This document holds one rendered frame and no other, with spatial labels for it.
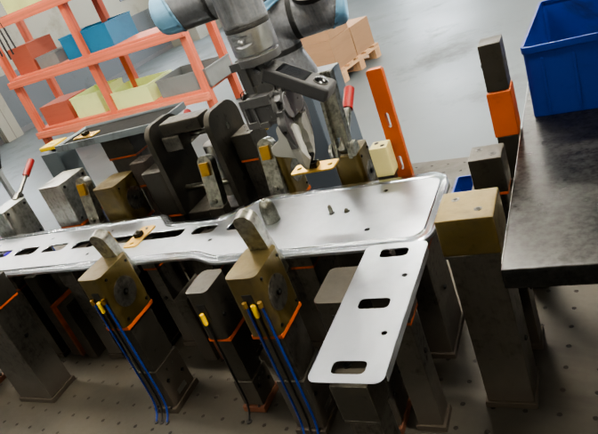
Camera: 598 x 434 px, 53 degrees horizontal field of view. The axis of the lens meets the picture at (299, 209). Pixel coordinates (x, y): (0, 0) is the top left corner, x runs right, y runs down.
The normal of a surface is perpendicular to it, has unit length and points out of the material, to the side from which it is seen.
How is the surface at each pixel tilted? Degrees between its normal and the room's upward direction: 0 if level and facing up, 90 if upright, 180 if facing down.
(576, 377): 0
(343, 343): 0
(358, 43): 90
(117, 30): 90
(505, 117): 90
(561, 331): 0
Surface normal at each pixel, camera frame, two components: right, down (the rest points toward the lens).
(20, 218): 0.88, -0.11
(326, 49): -0.59, 0.53
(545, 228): -0.33, -0.84
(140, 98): -0.41, 0.53
